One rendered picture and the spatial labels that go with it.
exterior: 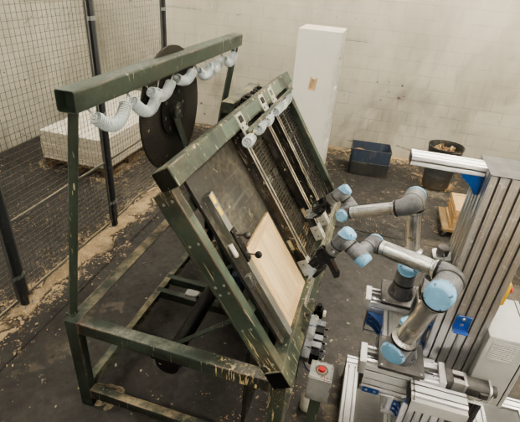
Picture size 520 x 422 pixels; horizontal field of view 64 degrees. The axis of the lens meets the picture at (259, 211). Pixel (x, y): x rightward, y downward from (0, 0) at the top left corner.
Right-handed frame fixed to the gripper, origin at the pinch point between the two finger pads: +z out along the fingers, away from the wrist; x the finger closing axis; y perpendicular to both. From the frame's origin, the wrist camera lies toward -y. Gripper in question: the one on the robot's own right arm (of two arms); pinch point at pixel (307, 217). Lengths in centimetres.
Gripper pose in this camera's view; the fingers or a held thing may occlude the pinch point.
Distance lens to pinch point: 281.9
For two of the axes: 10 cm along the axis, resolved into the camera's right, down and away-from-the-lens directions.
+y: -6.8, -2.2, -7.0
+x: 2.4, 8.3, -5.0
